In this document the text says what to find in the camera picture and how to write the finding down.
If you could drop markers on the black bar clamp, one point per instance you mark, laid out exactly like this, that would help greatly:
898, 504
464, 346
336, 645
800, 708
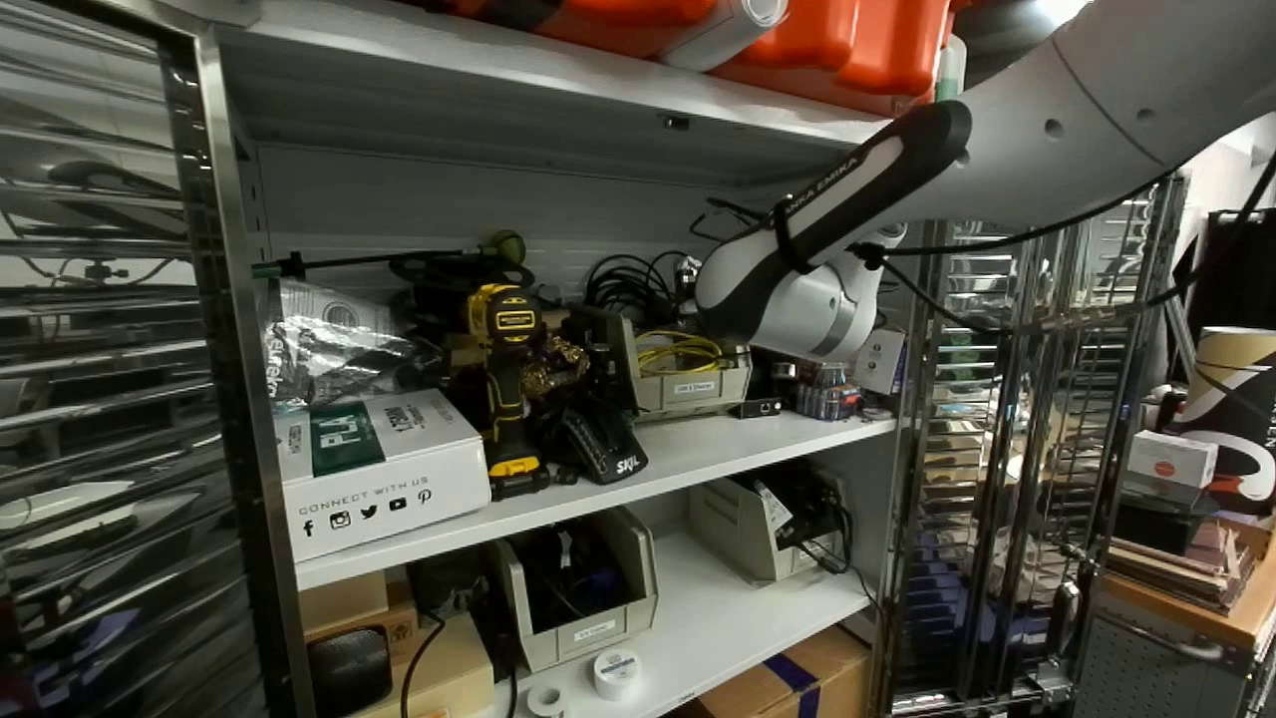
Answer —
371, 261

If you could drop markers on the cardboard box with blue tape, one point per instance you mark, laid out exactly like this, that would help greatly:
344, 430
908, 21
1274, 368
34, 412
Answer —
800, 681

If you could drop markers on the white metal shelving unit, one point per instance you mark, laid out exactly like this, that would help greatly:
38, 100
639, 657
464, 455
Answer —
743, 444

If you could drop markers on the orange plastic case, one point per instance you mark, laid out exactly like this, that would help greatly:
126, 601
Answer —
878, 43

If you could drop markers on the metal tray rack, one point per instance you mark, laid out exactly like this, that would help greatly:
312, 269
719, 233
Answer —
103, 400

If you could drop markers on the black battery charger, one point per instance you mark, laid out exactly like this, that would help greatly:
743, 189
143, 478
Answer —
601, 444

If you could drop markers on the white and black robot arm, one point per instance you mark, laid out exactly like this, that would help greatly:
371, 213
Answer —
849, 185

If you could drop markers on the wooden table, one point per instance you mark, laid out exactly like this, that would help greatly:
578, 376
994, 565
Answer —
1196, 605

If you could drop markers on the plain cardboard box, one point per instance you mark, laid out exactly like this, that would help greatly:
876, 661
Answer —
452, 673
348, 601

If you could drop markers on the beige tape roll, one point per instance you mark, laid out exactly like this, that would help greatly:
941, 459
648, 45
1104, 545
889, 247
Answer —
1237, 353

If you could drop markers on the silver plastic bag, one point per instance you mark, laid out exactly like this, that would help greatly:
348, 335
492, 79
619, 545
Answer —
325, 339

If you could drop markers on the small red and blue box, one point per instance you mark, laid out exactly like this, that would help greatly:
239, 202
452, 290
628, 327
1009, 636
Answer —
825, 400

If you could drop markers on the white open-front bin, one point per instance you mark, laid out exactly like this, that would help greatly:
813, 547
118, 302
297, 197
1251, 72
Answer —
739, 525

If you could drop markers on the small white labelled box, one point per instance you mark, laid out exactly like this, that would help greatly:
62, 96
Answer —
878, 362

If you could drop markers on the white box with green label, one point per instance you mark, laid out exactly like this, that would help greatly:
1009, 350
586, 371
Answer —
384, 471

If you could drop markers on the grey storage bin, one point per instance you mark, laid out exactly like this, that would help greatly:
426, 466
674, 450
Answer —
691, 383

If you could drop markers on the black monitor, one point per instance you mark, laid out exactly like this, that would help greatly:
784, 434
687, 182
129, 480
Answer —
1243, 273

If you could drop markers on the small black flat object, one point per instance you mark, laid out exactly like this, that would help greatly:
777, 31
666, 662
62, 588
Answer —
757, 410

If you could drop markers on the white box with red logo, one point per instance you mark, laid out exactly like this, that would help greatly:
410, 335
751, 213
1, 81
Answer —
1175, 459

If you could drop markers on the black rounded case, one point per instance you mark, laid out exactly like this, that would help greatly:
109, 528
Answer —
348, 673

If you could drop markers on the blue stacked bins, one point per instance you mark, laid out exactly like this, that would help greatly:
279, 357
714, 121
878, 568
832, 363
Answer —
949, 605

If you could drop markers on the grey open-front bin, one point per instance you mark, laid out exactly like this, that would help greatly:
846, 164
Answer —
585, 625

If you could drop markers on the white headband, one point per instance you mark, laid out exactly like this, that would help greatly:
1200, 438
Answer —
1251, 459

